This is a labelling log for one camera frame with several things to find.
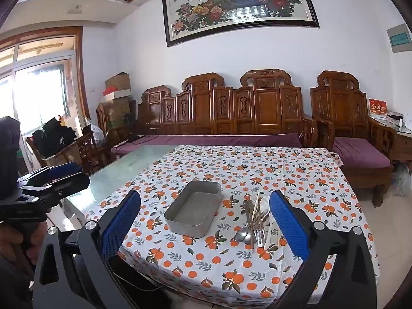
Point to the large cardboard box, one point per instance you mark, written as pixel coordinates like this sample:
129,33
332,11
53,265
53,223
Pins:
117,112

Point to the white flat box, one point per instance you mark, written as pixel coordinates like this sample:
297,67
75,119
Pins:
117,96

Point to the carved wooden armchair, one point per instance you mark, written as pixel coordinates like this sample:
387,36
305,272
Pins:
341,103

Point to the rectangular metal tray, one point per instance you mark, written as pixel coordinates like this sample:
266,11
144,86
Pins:
193,212

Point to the wooden side table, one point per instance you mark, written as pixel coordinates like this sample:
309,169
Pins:
402,141

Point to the metal spoon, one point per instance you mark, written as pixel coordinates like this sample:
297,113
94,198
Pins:
243,235

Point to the small carved wooden chair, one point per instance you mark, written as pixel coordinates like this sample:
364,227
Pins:
87,151

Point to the brown wooden chopstick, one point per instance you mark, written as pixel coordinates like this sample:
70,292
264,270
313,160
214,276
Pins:
252,215

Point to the framed peacock flower painting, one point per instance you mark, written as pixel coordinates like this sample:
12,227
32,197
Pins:
239,4

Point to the clear plastic bag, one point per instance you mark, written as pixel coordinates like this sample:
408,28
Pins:
96,133

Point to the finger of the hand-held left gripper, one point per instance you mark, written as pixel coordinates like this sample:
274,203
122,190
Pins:
66,169
69,185

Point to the purple armchair cushion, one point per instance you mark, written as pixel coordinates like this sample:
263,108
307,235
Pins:
357,154

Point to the pale bamboo chopstick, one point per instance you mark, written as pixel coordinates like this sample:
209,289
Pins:
257,210

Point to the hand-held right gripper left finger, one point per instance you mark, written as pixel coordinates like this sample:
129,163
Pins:
120,225

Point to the carved wooden sofa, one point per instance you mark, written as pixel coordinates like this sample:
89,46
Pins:
225,103

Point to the red printed box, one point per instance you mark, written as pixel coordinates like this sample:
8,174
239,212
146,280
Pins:
377,108

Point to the purple sofa cushion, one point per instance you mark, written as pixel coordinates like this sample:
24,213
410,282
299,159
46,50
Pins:
209,140

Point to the white plastic spoon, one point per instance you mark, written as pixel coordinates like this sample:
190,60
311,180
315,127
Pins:
264,203
272,231

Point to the orange print tablecloth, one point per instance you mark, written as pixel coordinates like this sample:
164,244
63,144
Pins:
225,167

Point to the person's left hand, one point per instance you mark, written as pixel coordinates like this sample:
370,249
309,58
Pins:
38,239

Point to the pile of black clothes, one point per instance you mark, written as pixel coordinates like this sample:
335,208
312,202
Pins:
51,135

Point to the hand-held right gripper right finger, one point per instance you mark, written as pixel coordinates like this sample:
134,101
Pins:
288,225

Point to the wood framed window door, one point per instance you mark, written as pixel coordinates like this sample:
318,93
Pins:
38,87

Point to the wall electrical panel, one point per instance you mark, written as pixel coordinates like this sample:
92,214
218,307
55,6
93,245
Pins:
399,38

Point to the metal fork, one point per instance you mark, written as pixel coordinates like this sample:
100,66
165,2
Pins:
259,231

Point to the brown cardboard box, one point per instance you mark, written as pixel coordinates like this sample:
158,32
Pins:
118,82

